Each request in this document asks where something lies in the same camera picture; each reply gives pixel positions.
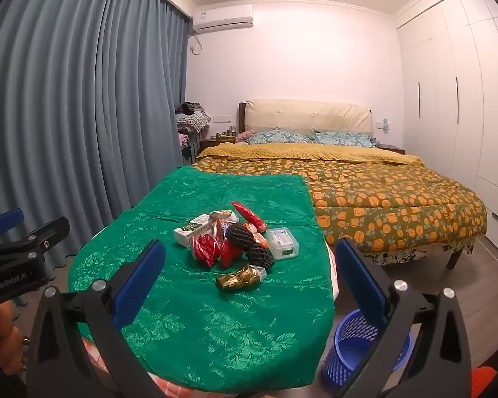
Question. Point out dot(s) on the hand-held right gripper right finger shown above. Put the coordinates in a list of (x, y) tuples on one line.
[(361, 282)]

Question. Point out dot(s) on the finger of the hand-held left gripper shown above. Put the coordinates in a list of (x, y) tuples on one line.
[(2, 222), (45, 234)]

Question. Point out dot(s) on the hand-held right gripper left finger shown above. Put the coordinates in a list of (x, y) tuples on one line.
[(139, 282)]

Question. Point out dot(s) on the blue plastic basket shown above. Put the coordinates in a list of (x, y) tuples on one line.
[(352, 340)]

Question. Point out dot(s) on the white green box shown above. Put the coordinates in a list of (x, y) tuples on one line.
[(189, 232)]

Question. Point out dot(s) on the red plastic bag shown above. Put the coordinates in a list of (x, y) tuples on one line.
[(205, 251)]

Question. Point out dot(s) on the clear plastic box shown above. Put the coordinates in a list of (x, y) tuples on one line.
[(283, 242)]

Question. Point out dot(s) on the orange snack packet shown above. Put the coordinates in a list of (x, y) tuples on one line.
[(222, 230)]

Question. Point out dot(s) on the gold packet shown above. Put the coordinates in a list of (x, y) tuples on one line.
[(240, 278)]

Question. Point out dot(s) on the black foam net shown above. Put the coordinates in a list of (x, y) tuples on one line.
[(240, 236), (258, 253)]

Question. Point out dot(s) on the pale snack packet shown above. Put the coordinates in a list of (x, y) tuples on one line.
[(224, 217)]

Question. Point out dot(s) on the long red packet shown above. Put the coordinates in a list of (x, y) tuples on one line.
[(249, 215)]

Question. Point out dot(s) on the person's left hand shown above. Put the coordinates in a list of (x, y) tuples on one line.
[(6, 336)]

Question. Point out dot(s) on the green patterned cloth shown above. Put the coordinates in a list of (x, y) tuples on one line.
[(191, 319)]

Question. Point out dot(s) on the floral bed skirt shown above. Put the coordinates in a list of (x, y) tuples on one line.
[(419, 251)]

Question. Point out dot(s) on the bed with orange-patterned cover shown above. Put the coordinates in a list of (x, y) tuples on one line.
[(398, 199)]

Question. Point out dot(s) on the wooden bed leg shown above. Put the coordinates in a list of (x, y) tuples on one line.
[(453, 259)]

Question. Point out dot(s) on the pink striped cloth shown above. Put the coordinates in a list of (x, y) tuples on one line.
[(170, 387)]

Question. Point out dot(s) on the grey blue curtain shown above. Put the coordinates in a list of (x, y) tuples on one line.
[(87, 112)]

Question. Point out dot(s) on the wooden nightstand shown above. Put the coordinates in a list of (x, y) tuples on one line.
[(392, 148), (215, 143)]

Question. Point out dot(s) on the yellow textured blanket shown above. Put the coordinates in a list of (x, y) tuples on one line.
[(307, 151)]

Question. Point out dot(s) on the teal patterned pillow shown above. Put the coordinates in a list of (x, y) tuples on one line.
[(342, 139), (278, 137)]

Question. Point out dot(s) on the orange pants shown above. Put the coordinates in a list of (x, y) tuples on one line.
[(483, 383)]

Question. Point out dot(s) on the pile of clothes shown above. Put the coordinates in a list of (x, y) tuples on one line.
[(193, 122)]

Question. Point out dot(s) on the cream padded headboard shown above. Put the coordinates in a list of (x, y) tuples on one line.
[(307, 116)]

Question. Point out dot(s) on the pink garment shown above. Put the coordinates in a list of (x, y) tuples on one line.
[(245, 136)]

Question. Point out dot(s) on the white wardrobe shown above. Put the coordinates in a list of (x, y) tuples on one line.
[(440, 91)]

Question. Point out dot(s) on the white air conditioner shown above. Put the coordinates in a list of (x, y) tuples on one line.
[(222, 17)]

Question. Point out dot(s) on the white wall shelf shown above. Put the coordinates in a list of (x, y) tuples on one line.
[(384, 124)]

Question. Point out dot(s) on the white wall switch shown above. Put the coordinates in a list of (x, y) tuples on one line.
[(220, 117)]

